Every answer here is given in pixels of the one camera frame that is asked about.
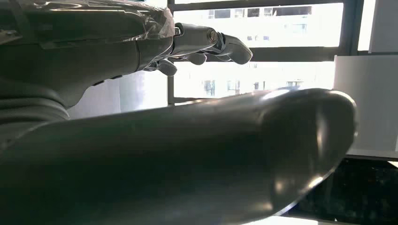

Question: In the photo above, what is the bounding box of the dark window frame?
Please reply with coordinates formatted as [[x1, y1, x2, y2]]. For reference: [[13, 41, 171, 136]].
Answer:
[[167, 0, 366, 106]]

